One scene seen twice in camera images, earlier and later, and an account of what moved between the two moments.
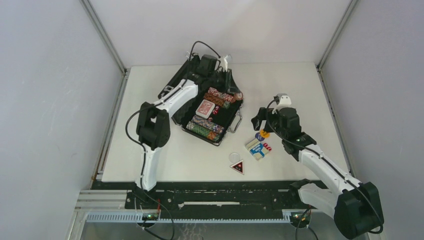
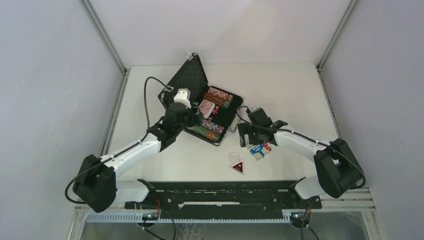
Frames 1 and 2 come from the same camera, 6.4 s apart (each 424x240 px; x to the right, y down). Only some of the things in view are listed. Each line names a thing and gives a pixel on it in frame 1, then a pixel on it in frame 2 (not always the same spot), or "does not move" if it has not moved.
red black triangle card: [238, 167] does not move
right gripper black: [266, 114] to [246, 128]
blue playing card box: [257, 149] does not move
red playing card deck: [205, 109] does not move
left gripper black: [229, 85] to [187, 111]
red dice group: [267, 147] does not move
